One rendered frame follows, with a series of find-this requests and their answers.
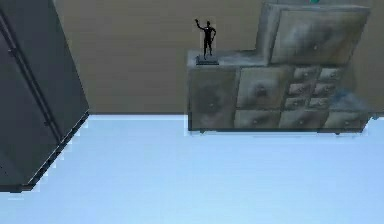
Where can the dark grey fridge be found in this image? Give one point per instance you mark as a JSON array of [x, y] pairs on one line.
[[30, 110]]

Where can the black human figure statue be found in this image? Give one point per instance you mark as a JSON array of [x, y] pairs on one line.
[[208, 38]]

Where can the grey chest of drawers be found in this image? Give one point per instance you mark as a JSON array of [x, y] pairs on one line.
[[266, 96]]

